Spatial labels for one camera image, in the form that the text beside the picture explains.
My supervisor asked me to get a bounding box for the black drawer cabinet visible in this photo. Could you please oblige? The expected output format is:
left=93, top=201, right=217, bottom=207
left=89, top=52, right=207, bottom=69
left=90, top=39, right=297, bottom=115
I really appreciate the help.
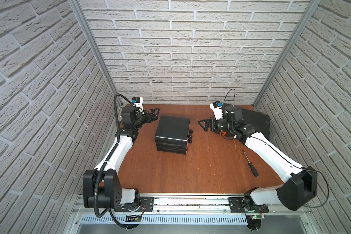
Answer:
left=155, top=115, right=190, bottom=155

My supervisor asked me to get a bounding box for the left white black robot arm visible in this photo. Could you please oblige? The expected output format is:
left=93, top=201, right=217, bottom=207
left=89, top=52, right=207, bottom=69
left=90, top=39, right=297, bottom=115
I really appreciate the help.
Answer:
left=82, top=104, right=160, bottom=211

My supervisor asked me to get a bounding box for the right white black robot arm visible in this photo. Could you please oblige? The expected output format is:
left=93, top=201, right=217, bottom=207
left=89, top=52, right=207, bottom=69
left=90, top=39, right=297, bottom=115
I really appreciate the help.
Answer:
left=198, top=101, right=318, bottom=212

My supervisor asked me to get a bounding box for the black plastic tool case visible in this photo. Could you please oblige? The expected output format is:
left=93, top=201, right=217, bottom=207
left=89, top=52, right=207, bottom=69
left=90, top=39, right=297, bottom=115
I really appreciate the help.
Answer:
left=241, top=108, right=270, bottom=139

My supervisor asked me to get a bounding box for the white ventilation grille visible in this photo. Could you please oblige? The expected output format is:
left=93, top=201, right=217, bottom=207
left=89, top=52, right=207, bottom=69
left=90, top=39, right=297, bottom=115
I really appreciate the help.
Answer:
left=79, top=215, right=249, bottom=225

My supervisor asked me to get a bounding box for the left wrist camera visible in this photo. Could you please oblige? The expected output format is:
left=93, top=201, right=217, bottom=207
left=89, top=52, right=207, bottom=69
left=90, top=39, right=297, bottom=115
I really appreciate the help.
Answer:
left=132, top=97, right=144, bottom=108

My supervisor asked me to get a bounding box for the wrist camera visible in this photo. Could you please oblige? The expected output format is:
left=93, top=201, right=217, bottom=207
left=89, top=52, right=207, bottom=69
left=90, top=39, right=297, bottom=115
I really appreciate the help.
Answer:
left=132, top=97, right=144, bottom=108
left=210, top=101, right=223, bottom=121

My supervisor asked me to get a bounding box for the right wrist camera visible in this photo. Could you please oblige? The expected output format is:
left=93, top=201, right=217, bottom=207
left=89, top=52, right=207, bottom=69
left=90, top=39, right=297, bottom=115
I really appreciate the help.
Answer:
left=210, top=101, right=223, bottom=121

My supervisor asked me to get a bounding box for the left black corrugated cable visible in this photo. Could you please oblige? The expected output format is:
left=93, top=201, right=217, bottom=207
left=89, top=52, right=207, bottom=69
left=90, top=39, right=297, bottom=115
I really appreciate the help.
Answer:
left=93, top=93, right=135, bottom=218

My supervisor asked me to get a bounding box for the left aluminium corner post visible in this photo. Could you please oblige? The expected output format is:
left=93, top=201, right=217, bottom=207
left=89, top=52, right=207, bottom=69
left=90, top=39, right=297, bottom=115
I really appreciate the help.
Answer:
left=69, top=0, right=117, bottom=96

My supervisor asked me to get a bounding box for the aluminium corner post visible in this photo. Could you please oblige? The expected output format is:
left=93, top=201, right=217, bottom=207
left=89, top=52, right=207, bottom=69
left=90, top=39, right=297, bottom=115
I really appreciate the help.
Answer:
left=69, top=0, right=117, bottom=96
left=253, top=0, right=321, bottom=108

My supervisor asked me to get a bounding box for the black handled screwdriver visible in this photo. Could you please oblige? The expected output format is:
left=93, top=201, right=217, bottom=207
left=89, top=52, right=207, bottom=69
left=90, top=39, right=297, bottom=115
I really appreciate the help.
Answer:
left=243, top=151, right=258, bottom=177

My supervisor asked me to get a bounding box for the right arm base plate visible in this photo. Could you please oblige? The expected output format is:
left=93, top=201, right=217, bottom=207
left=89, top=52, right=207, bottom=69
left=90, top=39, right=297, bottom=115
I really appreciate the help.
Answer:
left=228, top=197, right=269, bottom=213

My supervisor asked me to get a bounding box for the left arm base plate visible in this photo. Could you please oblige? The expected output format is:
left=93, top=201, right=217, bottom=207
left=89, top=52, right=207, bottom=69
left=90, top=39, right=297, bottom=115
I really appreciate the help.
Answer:
left=114, top=197, right=155, bottom=213

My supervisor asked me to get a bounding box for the right thin black cable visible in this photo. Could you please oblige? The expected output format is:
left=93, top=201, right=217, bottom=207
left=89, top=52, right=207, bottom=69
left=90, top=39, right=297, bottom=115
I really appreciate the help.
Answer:
left=222, top=88, right=330, bottom=209

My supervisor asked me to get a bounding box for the right aluminium corner post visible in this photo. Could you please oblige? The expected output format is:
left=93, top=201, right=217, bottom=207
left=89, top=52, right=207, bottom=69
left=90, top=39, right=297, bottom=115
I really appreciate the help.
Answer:
left=253, top=0, right=321, bottom=108

